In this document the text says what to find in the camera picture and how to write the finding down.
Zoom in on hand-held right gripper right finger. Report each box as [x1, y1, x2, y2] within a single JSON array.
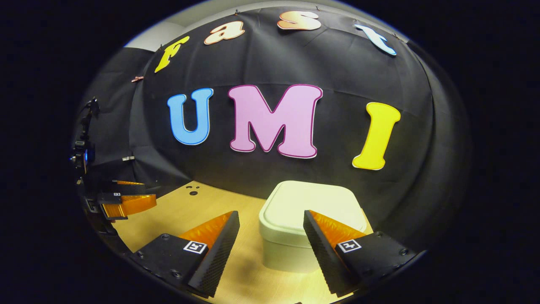
[[303, 210, 418, 297]]

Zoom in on black backdrop cloth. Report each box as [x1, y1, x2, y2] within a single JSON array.
[[74, 6, 472, 254]]

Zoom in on wooden desktop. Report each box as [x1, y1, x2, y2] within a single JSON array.
[[112, 181, 374, 304]]

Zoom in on green desktop garbage bin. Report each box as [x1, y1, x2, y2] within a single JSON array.
[[258, 180, 367, 274]]

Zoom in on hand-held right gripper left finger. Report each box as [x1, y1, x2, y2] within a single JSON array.
[[130, 211, 240, 298]]

